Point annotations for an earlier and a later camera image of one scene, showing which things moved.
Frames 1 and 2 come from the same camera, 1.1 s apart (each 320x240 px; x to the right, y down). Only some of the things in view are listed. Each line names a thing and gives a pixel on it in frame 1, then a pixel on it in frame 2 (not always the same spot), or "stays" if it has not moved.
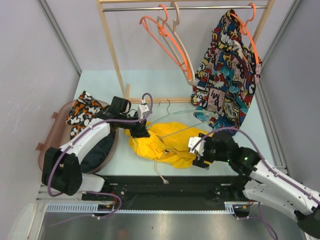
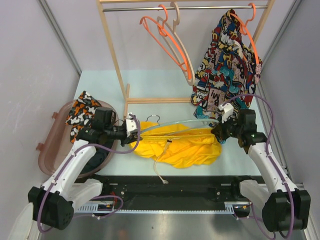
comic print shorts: x=226 y=77 stays
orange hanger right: x=244 y=30 stays
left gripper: x=140 y=130 to x=125 y=140
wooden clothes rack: x=126 y=92 stays
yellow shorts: x=168 y=142 stays
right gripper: x=199 y=162 to x=219 y=130
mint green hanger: x=168 y=113 to x=167 y=125
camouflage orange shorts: x=82 y=112 stays
